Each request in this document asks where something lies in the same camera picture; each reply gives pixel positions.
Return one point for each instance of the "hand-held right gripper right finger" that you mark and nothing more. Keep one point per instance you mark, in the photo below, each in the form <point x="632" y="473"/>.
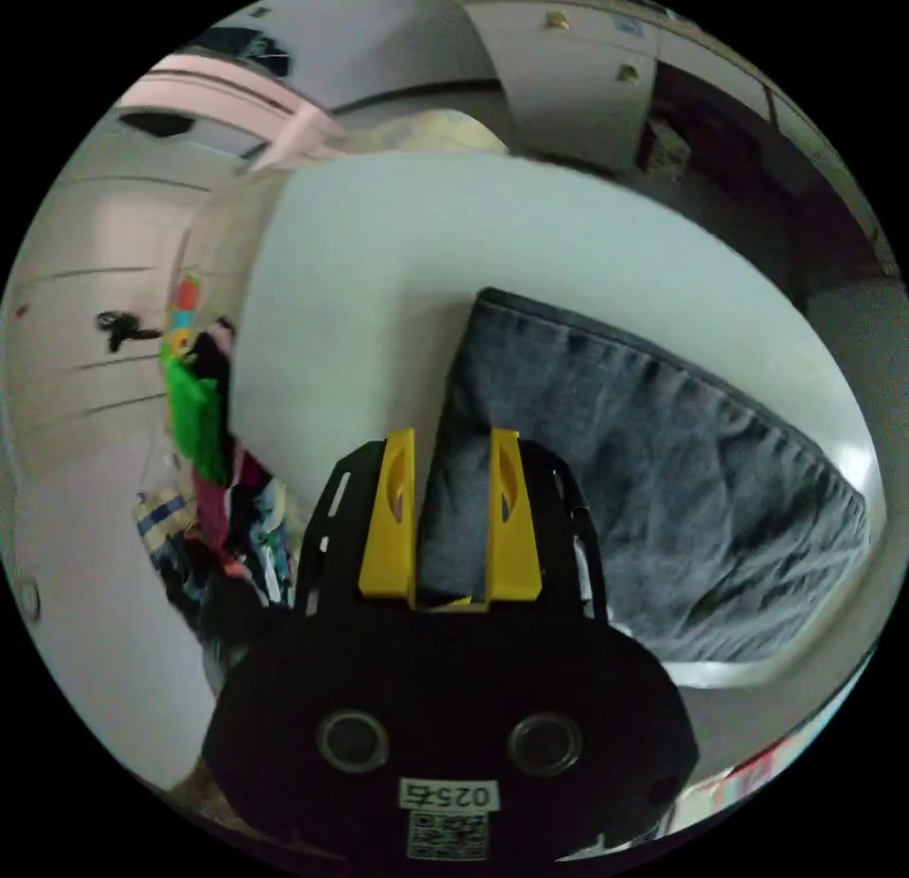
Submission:
<point x="513" y="537"/>

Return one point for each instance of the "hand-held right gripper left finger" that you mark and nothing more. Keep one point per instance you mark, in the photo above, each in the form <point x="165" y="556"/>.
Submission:
<point x="389" y="537"/>

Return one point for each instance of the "dark gray jeans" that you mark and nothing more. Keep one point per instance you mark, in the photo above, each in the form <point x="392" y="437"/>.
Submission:
<point x="639" y="508"/>

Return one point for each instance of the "pile of clothes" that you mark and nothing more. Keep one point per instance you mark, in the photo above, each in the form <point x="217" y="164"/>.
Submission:
<point x="220" y="480"/>

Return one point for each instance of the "black fan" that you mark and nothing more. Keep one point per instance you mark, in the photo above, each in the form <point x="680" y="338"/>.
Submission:
<point x="121" y="329"/>

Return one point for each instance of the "cream pillow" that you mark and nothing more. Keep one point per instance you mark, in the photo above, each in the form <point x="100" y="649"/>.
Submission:
<point x="433" y="132"/>

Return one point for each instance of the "white cupboard with brass knobs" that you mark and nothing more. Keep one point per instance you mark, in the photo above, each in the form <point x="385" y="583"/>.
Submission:
<point x="575" y="75"/>

